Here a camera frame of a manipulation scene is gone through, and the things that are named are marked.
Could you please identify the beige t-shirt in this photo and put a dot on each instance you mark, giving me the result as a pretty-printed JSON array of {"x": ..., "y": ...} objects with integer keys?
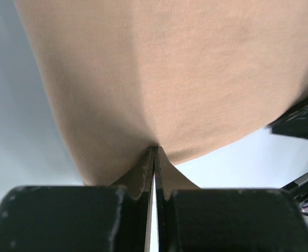
[{"x": 189, "y": 76}]

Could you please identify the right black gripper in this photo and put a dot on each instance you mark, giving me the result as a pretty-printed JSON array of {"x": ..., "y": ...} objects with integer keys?
[{"x": 294, "y": 122}]

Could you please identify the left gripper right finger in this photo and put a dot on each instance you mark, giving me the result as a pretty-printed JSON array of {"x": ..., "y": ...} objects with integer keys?
[{"x": 242, "y": 219}]

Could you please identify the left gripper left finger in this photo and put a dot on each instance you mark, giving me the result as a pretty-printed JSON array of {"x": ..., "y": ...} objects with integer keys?
[{"x": 81, "y": 218}]

